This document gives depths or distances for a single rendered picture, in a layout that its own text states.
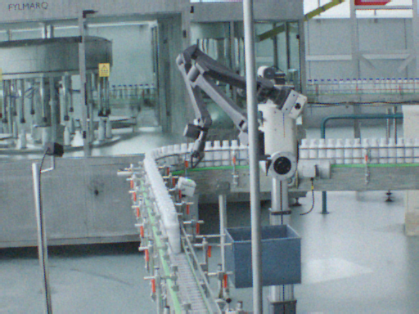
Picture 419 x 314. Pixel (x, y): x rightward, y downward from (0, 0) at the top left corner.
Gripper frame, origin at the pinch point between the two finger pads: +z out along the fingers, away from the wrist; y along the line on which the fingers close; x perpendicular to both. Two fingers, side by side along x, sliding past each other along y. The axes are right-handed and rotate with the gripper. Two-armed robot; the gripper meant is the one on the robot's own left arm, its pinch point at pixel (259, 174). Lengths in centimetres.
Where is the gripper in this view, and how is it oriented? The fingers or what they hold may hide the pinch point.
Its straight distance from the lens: 414.1
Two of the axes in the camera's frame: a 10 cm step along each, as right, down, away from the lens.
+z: 0.3, 9.9, 1.1
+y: 9.9, -0.5, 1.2
